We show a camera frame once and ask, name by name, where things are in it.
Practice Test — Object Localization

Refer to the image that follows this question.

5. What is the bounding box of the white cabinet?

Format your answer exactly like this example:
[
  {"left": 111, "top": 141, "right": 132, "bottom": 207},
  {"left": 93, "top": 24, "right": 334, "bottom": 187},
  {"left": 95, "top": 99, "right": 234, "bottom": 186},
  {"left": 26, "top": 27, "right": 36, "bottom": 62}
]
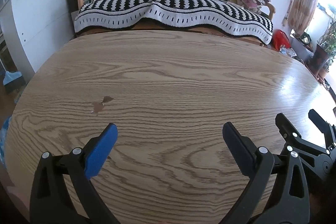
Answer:
[{"left": 1, "top": 0, "right": 75, "bottom": 81}]

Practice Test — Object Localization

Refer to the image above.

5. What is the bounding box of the potted green plant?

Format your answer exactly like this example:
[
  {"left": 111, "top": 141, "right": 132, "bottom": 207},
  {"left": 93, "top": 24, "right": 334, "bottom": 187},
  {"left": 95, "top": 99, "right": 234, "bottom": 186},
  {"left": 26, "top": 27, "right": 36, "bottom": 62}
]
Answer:
[{"left": 308, "top": 23, "right": 335, "bottom": 76}]

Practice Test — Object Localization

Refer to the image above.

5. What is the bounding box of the black white striped sofa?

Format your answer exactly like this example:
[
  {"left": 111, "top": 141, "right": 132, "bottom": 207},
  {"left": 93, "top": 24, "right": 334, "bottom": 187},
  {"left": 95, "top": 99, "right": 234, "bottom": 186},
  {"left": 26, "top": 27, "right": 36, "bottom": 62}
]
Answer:
[{"left": 74, "top": 0, "right": 273, "bottom": 44}]

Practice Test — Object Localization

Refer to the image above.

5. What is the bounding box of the red plastic bag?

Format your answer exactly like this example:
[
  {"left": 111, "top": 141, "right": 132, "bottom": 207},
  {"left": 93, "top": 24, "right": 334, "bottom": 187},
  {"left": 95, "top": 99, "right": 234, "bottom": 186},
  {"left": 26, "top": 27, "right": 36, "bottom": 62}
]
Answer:
[{"left": 272, "top": 29, "right": 291, "bottom": 51}]

